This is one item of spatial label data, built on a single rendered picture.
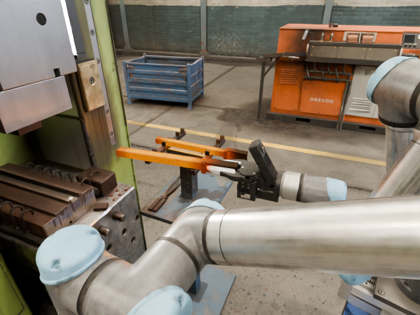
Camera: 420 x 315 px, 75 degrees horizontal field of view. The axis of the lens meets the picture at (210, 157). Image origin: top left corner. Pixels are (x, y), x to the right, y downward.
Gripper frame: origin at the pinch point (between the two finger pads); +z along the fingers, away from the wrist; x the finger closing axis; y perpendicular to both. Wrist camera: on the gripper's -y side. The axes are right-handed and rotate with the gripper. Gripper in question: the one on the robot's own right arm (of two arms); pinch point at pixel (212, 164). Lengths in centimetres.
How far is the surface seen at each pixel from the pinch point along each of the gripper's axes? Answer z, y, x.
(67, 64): 40.8, -26.7, -4.7
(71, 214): 41.9, 17.2, -17.7
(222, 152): 7.8, 13.0, 30.2
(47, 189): 55, 13, -14
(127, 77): 281, 67, 315
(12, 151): 90, 11, -1
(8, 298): 57, 41, -38
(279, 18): 111, 5, 742
